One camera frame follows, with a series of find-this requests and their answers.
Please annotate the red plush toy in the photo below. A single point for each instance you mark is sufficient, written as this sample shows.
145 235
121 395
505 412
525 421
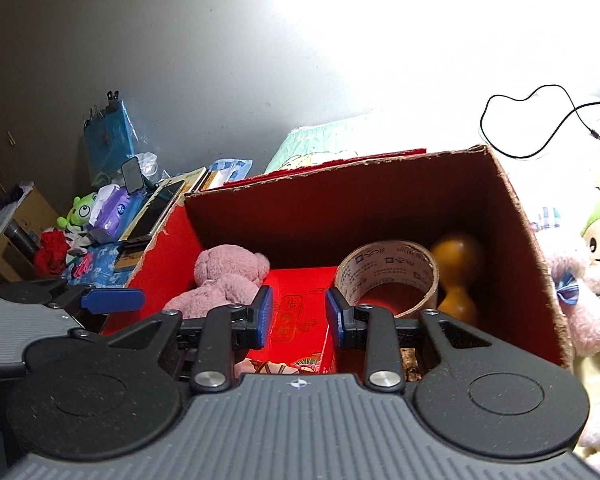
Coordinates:
50 259

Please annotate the green frog toy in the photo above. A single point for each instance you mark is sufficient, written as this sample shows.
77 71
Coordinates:
79 214

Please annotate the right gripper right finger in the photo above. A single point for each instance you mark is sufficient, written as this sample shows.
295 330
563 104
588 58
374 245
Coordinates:
370 329

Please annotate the blue bag with clips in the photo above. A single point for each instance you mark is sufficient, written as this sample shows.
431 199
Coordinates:
109 137

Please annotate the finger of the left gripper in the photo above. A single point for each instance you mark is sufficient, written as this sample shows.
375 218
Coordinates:
90 306

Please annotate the stack of books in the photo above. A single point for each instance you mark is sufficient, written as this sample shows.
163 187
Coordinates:
151 216

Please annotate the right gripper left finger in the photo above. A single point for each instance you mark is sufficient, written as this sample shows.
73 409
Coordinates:
224 332

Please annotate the red cardboard box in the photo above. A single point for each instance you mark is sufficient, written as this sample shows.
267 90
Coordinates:
307 221

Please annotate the brown packing tape roll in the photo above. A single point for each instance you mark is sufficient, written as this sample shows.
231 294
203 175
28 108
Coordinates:
391 262

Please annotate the blue patterned cloth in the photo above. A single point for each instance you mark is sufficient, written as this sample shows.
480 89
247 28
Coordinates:
96 268

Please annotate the pastel cartoon bed sheet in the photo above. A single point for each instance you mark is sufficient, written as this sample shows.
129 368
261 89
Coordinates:
558 189

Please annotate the purple tissue pack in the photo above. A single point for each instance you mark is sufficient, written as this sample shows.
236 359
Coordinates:
113 210

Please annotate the pink plush bear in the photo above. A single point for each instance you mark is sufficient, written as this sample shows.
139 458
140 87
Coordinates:
224 274

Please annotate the orange wooden gourd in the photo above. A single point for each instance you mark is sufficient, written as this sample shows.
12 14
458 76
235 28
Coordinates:
459 262

